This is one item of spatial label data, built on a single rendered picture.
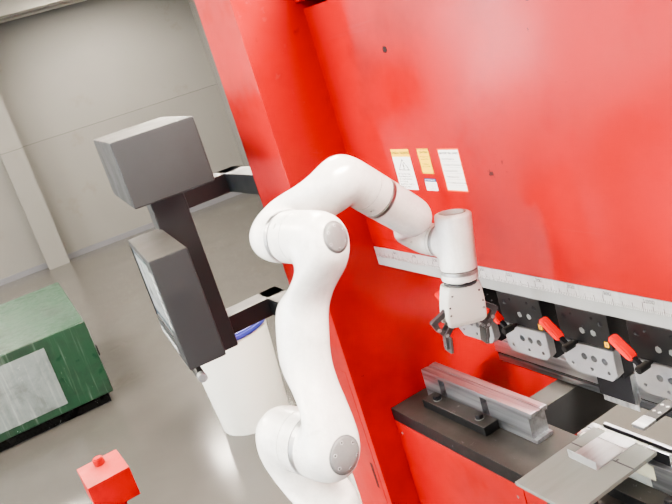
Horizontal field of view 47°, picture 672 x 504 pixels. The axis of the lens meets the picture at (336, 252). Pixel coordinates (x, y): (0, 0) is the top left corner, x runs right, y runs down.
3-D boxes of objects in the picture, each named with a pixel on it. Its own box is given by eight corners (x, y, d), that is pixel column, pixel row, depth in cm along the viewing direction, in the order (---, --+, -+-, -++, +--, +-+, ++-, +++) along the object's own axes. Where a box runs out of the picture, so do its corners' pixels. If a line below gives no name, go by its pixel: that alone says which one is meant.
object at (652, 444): (599, 438, 185) (597, 427, 185) (607, 432, 187) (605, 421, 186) (671, 467, 168) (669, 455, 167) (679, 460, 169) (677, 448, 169)
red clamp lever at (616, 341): (607, 336, 158) (643, 371, 154) (620, 328, 160) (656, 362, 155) (604, 341, 160) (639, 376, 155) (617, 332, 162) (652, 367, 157)
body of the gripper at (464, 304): (472, 268, 179) (477, 312, 182) (432, 278, 176) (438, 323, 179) (487, 275, 172) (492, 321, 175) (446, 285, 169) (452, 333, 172)
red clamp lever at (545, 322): (538, 318, 176) (568, 350, 171) (550, 311, 177) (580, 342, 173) (535, 323, 177) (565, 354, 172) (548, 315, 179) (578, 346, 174)
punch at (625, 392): (602, 401, 180) (594, 366, 177) (607, 397, 181) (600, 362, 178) (637, 413, 171) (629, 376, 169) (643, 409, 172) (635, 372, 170)
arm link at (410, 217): (333, 212, 163) (423, 261, 182) (384, 218, 151) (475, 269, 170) (347, 174, 165) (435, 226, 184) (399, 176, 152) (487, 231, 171)
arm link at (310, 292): (316, 460, 153) (373, 479, 140) (268, 476, 145) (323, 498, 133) (305, 209, 149) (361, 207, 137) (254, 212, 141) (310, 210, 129)
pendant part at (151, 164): (178, 359, 283) (92, 139, 259) (240, 332, 290) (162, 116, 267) (210, 406, 236) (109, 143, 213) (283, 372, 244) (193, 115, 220)
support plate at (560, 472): (515, 485, 175) (514, 481, 174) (594, 430, 186) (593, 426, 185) (575, 517, 159) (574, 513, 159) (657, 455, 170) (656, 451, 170)
